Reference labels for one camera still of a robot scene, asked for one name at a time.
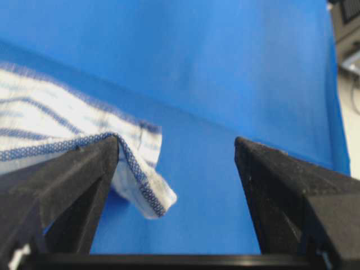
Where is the blue table cloth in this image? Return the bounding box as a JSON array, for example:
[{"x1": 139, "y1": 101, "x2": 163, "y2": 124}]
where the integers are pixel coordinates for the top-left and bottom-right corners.
[{"x1": 1, "y1": 1, "x2": 350, "y2": 254}]

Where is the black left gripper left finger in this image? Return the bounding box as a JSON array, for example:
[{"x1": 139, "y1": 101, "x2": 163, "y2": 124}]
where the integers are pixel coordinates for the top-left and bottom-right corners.
[{"x1": 1, "y1": 136, "x2": 119, "y2": 269}]

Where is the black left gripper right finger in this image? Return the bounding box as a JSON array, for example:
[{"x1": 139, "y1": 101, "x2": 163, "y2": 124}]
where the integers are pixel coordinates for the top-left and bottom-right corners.
[{"x1": 234, "y1": 137, "x2": 359, "y2": 269}]

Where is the blue striped white towel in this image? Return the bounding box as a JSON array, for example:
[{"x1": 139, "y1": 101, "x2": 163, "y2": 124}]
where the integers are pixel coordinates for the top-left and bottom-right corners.
[{"x1": 1, "y1": 62, "x2": 177, "y2": 219}]

